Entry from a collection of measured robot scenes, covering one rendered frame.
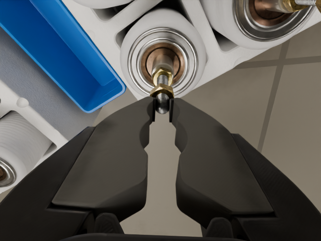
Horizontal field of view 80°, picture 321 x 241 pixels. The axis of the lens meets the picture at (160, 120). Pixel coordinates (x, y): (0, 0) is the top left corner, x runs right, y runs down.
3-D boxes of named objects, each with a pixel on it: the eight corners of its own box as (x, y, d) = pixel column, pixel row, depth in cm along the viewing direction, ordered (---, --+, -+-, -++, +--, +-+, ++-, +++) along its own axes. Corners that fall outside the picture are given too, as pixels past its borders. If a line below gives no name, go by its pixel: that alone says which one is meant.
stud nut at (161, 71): (164, 62, 17) (165, 65, 16) (176, 76, 18) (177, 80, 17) (148, 76, 18) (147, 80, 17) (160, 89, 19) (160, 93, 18)
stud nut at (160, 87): (165, 78, 14) (165, 82, 13) (179, 94, 15) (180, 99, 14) (145, 94, 15) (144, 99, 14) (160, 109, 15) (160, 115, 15)
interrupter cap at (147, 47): (130, 95, 23) (129, 97, 23) (125, 25, 19) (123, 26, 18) (193, 96, 23) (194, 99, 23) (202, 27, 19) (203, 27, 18)
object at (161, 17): (138, 61, 39) (122, 103, 23) (136, 5, 33) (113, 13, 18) (186, 62, 39) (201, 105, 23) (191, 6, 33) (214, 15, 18)
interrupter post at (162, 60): (152, 74, 22) (150, 86, 19) (151, 52, 20) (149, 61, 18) (173, 75, 22) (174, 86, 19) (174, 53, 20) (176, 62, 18)
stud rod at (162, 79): (163, 64, 19) (163, 99, 12) (169, 71, 19) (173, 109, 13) (155, 70, 19) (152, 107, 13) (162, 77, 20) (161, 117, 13)
